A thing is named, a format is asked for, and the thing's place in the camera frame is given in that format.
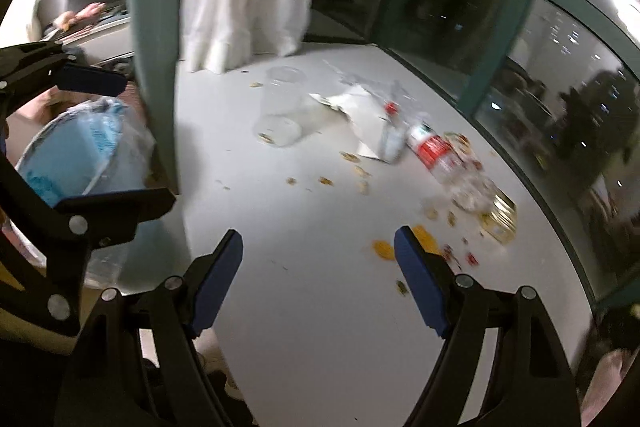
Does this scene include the scattered peanut shells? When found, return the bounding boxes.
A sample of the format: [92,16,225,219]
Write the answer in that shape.
[215,79,481,298]

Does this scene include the gold foil wrapper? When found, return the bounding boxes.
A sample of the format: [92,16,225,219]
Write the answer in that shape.
[477,189,518,248]

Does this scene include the small red candy wrapper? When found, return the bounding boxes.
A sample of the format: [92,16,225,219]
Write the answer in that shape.
[442,244,481,266]

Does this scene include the clear plastic cup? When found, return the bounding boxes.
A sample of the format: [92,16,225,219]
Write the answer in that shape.
[252,66,321,148]

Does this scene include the white bin with blue bag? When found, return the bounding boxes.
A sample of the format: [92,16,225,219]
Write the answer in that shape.
[0,96,173,293]

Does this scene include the crumpled bluish tissue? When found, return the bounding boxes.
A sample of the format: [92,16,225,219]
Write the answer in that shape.
[375,122,408,165]

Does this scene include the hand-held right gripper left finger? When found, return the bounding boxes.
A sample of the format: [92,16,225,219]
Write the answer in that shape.
[52,229,256,427]

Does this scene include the red label plastic bottle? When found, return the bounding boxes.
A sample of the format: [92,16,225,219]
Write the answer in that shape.
[405,119,496,212]

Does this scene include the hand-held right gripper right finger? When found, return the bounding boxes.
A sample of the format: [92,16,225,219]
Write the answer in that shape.
[393,227,583,427]

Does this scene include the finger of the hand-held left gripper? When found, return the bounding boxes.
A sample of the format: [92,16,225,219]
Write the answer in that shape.
[0,41,127,96]
[0,152,177,335]

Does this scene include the green window frame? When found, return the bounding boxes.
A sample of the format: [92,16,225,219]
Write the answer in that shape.
[125,0,640,313]

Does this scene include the white paper sheet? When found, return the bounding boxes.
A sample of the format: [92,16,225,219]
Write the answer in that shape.
[309,84,396,160]

